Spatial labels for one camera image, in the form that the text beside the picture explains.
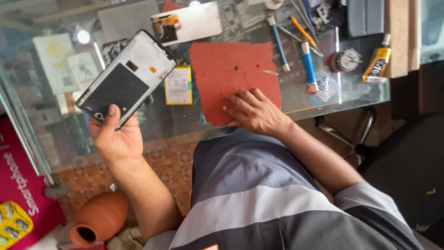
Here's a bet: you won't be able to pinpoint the metal tweezers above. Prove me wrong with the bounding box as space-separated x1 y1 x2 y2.
290 0 320 45

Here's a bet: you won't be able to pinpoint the phone display frame assembly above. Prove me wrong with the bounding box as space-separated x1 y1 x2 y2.
75 29 178 131

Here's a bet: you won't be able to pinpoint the yellow glue tube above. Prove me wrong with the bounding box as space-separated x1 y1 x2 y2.
362 34 392 84

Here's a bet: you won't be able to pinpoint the person's right hand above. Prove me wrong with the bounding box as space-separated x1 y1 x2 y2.
222 87 295 138

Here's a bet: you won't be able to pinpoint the terracotta clay pot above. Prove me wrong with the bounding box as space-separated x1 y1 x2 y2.
69 191 129 248

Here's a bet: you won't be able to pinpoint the grey phone case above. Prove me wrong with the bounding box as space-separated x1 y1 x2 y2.
346 0 385 38

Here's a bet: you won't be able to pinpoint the white phone back cover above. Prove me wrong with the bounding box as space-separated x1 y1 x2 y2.
151 1 223 47

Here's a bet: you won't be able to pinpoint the yellow packet of cases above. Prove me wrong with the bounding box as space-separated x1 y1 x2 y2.
0 201 34 250

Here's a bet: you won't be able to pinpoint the person's left hand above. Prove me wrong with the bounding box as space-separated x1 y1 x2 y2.
88 104 144 166

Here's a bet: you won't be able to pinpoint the small plastic parts bag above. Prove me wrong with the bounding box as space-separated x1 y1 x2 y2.
307 74 339 103

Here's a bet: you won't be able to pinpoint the grey striped shirt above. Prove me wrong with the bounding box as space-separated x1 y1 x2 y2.
143 131 424 250

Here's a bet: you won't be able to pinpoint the yellow-edged phone battery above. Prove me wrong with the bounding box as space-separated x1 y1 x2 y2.
164 65 193 106

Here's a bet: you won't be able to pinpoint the wooden boards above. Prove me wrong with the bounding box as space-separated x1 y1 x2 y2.
384 0 422 79

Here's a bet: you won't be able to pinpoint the pink smartphone poster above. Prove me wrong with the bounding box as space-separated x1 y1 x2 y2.
0 116 66 240

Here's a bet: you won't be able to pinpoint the round metal gauge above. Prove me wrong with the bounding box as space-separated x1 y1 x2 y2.
332 48 363 73

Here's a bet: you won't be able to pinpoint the red work mat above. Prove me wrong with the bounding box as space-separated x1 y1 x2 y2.
188 41 282 127

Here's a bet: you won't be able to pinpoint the orange-handled screwdriver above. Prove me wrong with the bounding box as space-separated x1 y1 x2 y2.
290 16 318 48

